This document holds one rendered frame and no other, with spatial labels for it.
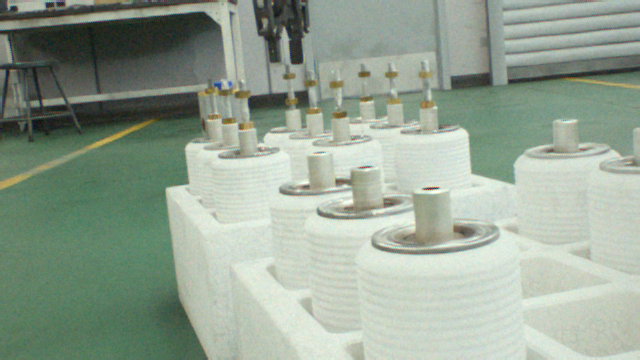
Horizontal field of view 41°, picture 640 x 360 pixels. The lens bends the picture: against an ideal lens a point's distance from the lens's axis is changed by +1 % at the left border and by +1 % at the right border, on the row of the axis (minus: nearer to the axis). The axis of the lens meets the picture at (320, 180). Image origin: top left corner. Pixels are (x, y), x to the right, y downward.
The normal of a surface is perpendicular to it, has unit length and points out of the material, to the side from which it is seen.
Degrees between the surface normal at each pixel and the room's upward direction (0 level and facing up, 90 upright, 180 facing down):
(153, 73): 90
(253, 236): 90
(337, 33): 90
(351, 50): 90
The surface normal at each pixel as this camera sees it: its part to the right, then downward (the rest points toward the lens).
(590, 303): 0.28, 0.12
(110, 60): 0.00, 0.15
